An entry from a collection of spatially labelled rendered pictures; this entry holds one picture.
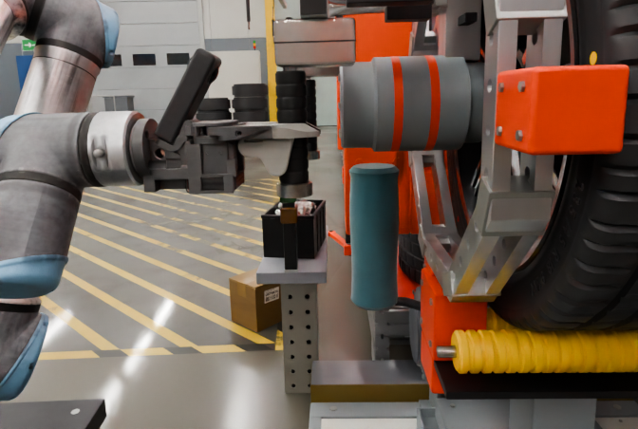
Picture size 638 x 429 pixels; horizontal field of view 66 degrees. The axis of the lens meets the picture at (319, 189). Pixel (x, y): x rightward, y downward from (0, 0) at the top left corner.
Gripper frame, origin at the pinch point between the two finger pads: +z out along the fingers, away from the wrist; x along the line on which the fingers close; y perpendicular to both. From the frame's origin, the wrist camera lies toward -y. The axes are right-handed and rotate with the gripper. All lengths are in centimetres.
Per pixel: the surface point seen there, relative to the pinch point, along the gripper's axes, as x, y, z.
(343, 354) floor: -95, 83, 5
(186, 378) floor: -81, 83, -45
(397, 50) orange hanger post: -60, -13, 18
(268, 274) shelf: -54, 38, -14
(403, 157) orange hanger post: -60, 11, 20
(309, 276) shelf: -54, 39, -4
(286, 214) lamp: -53, 24, -9
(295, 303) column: -73, 54, -9
